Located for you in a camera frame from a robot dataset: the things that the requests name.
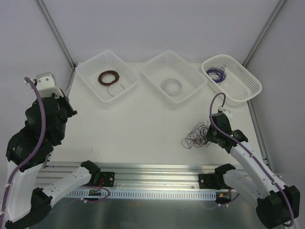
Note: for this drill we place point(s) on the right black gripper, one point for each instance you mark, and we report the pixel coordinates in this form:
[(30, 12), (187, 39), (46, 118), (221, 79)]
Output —
[(213, 134)]

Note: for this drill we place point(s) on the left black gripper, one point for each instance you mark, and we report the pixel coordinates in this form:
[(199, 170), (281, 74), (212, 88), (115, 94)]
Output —
[(66, 105)]

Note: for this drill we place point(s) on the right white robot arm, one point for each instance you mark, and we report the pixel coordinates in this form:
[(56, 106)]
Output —
[(274, 201)]

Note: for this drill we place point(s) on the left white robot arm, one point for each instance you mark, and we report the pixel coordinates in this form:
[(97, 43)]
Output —
[(27, 151)]

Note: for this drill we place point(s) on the left white perforated basket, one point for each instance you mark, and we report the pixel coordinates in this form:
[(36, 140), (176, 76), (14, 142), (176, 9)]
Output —
[(108, 76)]

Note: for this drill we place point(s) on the white perforated basket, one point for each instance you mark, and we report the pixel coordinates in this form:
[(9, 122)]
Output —
[(173, 79), (239, 84), (108, 76)]

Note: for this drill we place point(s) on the right white perforated basket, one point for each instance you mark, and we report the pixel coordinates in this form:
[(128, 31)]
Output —
[(239, 84)]

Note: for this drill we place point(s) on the middle white perforated basket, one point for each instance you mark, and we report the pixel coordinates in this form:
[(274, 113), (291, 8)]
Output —
[(173, 79)]

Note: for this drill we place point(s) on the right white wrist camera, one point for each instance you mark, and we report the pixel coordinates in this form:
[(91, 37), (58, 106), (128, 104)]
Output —
[(228, 113)]

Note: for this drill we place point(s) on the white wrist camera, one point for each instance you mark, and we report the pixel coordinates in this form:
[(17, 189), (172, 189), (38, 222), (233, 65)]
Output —
[(46, 85), (228, 113)]

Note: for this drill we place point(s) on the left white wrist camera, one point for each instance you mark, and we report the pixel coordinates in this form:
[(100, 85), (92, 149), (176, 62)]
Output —
[(46, 85)]

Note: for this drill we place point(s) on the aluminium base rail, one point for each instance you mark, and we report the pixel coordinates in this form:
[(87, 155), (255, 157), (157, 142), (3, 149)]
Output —
[(134, 176)]

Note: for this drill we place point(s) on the slotted white cable duct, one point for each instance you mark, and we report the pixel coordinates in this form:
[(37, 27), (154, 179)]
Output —
[(143, 194)]

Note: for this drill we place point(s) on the left aluminium frame post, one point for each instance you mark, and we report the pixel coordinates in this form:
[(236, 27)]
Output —
[(50, 22)]

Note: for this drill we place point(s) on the aluminium frame post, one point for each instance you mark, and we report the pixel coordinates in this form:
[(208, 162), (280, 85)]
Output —
[(264, 31), (50, 22)]

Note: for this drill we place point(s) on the right aluminium frame post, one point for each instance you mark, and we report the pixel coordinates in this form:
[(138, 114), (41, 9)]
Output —
[(264, 31)]

